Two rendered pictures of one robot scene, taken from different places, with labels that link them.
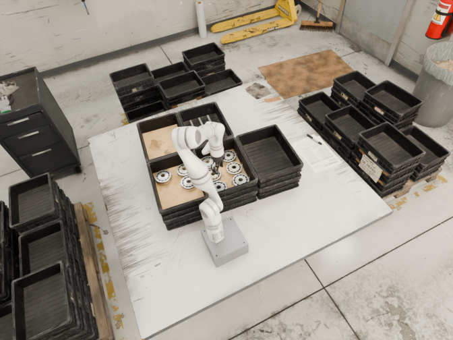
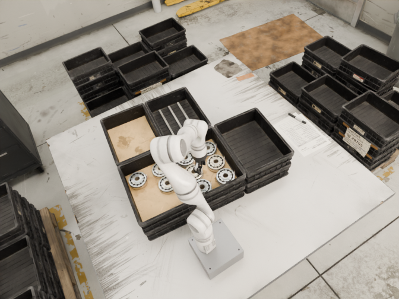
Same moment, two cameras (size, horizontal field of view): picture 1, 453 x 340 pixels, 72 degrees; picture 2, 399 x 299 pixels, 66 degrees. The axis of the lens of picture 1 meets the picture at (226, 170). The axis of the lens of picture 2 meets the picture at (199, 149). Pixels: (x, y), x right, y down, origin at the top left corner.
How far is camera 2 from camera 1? 0.32 m
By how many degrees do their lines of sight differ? 3
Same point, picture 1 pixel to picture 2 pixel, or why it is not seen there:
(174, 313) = not seen: outside the picture
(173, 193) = (151, 199)
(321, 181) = (312, 165)
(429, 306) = not seen: outside the picture
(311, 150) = (295, 131)
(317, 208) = (312, 197)
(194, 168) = (180, 183)
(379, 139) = (362, 110)
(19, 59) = not seen: outside the picture
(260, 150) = (241, 137)
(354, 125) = (332, 95)
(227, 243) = (219, 251)
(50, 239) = (17, 257)
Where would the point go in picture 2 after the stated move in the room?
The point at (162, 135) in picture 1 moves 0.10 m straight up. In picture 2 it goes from (130, 130) to (126, 120)
